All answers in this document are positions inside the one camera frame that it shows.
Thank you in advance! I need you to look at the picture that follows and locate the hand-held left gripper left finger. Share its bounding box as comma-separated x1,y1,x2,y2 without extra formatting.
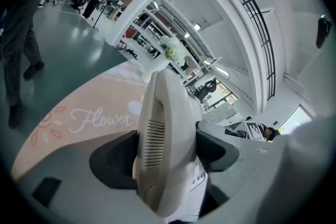
10,130,164,224

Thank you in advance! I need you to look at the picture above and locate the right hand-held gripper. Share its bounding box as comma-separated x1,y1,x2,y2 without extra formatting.
225,121,264,140

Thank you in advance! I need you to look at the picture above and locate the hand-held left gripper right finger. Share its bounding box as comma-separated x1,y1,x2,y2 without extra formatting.
195,115,334,224

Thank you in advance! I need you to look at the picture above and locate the beige telephone base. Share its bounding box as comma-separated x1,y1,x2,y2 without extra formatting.
186,90,211,220

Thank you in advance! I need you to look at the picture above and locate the beige telephone handset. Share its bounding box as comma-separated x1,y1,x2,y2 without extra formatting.
132,68,198,219

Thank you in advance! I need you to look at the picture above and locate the pink checkered tablecloth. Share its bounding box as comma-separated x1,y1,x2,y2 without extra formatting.
10,61,164,185

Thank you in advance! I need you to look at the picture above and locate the black railing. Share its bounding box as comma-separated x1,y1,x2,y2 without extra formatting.
196,0,277,102

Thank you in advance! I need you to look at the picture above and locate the white flower bouquet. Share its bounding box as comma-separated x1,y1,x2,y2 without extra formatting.
159,35,190,67

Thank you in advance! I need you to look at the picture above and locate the black ceiling fixture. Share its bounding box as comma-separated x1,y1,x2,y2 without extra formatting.
316,14,332,50

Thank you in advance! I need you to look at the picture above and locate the black pedestal fan stand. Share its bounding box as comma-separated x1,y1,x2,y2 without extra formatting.
92,0,122,31

